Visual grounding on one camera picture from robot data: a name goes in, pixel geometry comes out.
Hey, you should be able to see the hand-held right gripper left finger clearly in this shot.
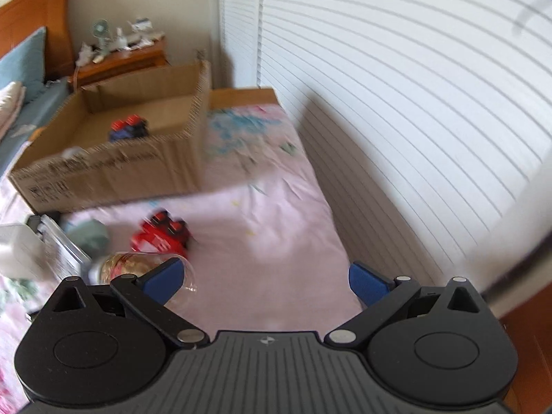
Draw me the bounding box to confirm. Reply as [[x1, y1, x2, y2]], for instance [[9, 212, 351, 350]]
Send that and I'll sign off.
[[41, 256, 208, 349]]

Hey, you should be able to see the wooden bed frame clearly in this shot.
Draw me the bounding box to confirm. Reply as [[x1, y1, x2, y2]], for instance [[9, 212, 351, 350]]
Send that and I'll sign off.
[[209, 88, 279, 111]]

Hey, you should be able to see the small green desk fan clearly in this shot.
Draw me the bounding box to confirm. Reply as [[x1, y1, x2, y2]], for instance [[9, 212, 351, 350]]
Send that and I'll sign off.
[[91, 19, 111, 52]]

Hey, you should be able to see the blue and red toy car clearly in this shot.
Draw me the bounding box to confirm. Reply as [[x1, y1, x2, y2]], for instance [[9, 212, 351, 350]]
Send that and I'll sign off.
[[109, 114, 150, 142]]

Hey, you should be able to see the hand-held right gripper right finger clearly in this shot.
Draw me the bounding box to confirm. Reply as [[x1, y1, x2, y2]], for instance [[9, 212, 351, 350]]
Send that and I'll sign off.
[[324, 261, 493, 349]]

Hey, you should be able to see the pink floral bed sheet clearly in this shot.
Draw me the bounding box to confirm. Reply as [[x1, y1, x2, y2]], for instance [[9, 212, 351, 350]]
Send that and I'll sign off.
[[0, 106, 364, 414]]

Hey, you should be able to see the clear plastic box white label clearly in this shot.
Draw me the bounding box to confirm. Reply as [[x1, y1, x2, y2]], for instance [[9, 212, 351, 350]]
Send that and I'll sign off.
[[26, 215, 93, 279]]

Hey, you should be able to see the wooden headboard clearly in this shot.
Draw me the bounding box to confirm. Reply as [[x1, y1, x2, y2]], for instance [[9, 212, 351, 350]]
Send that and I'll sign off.
[[0, 0, 74, 82]]

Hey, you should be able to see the wooden nightstand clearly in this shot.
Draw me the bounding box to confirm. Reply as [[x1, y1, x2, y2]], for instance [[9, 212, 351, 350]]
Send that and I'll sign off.
[[69, 37, 171, 92]]

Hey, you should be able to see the clear glass jar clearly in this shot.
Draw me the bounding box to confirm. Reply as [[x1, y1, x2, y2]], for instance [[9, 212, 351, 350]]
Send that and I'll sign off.
[[88, 252, 199, 307]]

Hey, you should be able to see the white louvered closet door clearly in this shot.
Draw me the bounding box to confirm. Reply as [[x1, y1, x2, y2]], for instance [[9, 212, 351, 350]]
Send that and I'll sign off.
[[219, 0, 552, 315]]

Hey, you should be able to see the grey-blue bed sheet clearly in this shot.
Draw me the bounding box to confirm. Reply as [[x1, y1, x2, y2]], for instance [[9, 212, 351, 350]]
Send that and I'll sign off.
[[0, 78, 72, 175]]

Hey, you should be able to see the white rectangular box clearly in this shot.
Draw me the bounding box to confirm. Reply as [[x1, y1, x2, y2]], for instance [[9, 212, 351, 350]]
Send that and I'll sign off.
[[0, 223, 46, 277]]

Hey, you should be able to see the teal pillow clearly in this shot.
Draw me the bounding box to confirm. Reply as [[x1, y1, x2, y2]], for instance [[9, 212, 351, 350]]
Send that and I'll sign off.
[[0, 26, 47, 104]]

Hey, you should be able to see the teal oval case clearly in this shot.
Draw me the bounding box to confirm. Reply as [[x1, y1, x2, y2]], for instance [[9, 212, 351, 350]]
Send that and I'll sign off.
[[60, 219, 109, 259]]

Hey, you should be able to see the pale pink pillow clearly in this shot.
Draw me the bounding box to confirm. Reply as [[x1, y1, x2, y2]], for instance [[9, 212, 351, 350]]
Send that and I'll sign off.
[[0, 81, 27, 136]]

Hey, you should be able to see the cardboard box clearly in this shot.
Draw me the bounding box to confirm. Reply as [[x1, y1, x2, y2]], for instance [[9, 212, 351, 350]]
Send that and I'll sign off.
[[8, 60, 212, 215]]

